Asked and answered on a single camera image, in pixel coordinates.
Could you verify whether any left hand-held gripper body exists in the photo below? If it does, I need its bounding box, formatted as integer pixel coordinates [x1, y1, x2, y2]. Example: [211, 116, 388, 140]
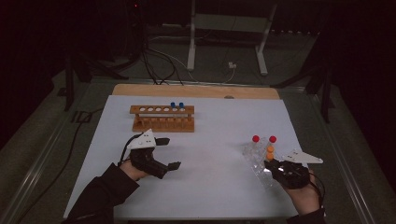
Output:
[126, 129, 171, 180]

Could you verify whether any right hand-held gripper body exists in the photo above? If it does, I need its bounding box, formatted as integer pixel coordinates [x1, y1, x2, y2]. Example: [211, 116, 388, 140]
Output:
[274, 148, 324, 190]

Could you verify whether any wooden test tube rack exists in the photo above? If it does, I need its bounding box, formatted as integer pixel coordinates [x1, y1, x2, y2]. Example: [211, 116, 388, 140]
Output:
[129, 105, 195, 133]

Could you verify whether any clear plastic tray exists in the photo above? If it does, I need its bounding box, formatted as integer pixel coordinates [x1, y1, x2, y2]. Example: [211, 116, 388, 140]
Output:
[242, 136, 289, 190]

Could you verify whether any red cap test tube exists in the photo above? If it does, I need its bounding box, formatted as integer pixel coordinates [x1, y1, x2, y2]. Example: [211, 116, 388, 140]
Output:
[247, 134, 261, 157]
[262, 134, 277, 153]

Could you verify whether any blue cap test tube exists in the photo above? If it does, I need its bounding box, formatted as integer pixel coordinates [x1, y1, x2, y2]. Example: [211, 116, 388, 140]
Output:
[169, 101, 177, 124]
[177, 101, 186, 124]

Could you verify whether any person's left hand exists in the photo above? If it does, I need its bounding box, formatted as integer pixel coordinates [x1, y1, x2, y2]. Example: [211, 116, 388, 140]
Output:
[120, 160, 150, 181]

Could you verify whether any person's right hand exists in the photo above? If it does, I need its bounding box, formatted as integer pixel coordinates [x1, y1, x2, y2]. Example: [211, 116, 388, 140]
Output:
[281, 169, 321, 216]

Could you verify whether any white table mat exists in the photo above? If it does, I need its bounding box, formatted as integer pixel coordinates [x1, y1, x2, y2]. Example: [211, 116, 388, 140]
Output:
[63, 94, 316, 220]

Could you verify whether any black stand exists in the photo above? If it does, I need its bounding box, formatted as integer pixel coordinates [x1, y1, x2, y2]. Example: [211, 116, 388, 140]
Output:
[270, 31, 335, 124]
[64, 52, 129, 112]

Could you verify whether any left hand-held gripper cable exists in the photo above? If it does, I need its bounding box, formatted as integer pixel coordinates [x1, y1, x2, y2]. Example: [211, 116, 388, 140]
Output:
[118, 133, 144, 167]

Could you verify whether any hand-held gripper cable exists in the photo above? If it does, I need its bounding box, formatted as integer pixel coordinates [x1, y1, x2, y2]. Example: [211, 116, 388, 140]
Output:
[118, 133, 144, 167]
[307, 172, 327, 216]

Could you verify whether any right hand-held gripper cable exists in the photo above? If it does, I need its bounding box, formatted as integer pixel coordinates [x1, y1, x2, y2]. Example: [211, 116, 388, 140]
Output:
[307, 172, 327, 216]

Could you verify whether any metal floor rail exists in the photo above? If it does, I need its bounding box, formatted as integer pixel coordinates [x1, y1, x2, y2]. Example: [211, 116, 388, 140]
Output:
[307, 92, 375, 224]
[0, 90, 92, 224]

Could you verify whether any white cable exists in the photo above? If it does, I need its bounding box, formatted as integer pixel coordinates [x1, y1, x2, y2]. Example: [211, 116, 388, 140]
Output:
[148, 46, 236, 85]

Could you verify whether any black floor cable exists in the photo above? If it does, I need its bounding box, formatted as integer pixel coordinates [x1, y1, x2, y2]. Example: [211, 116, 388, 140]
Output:
[15, 106, 104, 224]

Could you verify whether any bundle of black cables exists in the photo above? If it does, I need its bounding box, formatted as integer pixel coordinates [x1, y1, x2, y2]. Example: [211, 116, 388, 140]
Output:
[124, 0, 185, 86]

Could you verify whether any white metal stand frame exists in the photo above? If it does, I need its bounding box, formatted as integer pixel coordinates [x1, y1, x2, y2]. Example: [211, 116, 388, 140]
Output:
[186, 0, 278, 77]

